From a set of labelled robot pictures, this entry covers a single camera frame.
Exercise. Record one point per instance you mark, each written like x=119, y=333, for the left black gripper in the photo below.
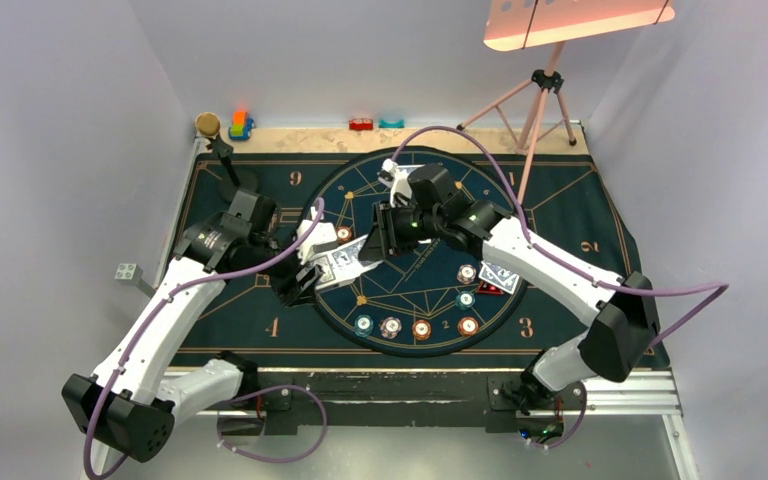
x=292, y=290

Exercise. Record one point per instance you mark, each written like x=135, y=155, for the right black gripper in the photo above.
x=384, y=239

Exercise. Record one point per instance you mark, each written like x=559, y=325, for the blue playing card deck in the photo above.
x=342, y=266

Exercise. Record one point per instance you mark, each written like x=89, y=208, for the green poker chip stack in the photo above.
x=363, y=326

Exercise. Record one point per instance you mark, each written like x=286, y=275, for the red triangular button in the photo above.
x=488, y=289

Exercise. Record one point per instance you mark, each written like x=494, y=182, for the pink white poker chip stack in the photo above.
x=390, y=327

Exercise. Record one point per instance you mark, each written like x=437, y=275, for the orange red poker chip stack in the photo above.
x=421, y=330

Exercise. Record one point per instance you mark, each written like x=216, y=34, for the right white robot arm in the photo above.
x=620, y=326

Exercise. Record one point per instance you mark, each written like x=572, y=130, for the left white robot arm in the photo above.
x=126, y=407

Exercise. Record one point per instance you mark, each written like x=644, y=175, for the round blue poker mat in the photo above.
x=420, y=285

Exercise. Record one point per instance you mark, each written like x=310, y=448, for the teal toy block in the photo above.
x=391, y=123

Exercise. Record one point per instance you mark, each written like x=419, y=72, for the red toy block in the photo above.
x=361, y=124

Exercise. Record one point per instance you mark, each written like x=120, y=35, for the colourful toy block stack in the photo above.
x=242, y=125

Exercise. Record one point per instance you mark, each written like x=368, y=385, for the grey lego brick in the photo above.
x=127, y=272

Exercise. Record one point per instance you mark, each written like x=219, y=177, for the gold round knob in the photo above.
x=208, y=124

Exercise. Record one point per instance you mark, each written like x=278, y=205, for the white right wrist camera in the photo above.
x=395, y=178

